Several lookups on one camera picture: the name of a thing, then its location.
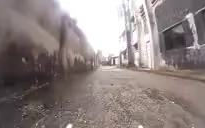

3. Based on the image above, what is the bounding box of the brown gravel dirt road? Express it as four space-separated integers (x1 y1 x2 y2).
0 65 205 128

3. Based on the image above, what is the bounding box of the pale multi-storey building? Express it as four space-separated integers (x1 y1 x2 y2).
118 0 161 69

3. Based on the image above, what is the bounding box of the raised concrete pavement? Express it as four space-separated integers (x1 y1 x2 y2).
126 65 205 84

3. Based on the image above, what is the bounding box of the grey building with dark windows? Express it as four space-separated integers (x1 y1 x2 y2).
153 0 205 70

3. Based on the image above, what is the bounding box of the dark stained wall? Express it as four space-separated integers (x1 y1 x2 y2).
0 0 98 91

